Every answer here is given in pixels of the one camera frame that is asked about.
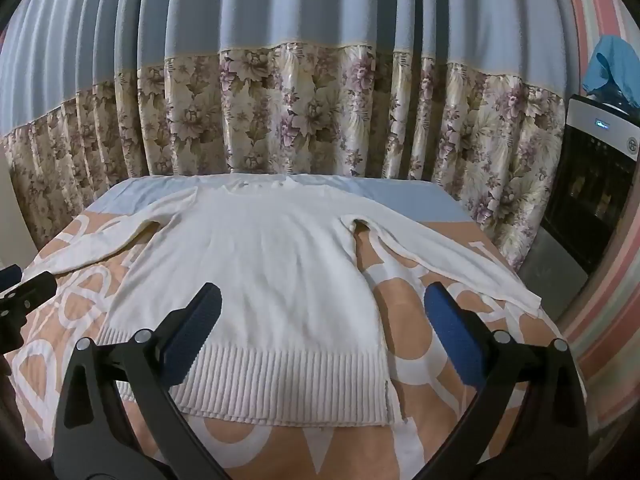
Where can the blue cloth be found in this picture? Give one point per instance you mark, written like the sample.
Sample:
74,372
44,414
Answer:
612,62

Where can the black and silver water dispenser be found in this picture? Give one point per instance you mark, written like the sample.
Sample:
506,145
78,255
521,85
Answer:
590,185

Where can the light blue bed sheet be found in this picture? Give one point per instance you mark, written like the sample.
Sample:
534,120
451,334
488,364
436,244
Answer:
400,200

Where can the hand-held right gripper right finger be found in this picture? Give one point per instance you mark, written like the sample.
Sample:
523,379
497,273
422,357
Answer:
450,335

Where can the white knit sweater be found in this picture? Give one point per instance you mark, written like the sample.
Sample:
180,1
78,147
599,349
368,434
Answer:
270,280

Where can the blue and floral curtain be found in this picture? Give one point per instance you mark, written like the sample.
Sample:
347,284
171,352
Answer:
300,110

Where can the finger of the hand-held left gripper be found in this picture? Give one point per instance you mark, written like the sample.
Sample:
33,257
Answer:
10,277
30,290

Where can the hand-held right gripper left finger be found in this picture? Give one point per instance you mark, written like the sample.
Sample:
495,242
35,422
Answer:
192,330

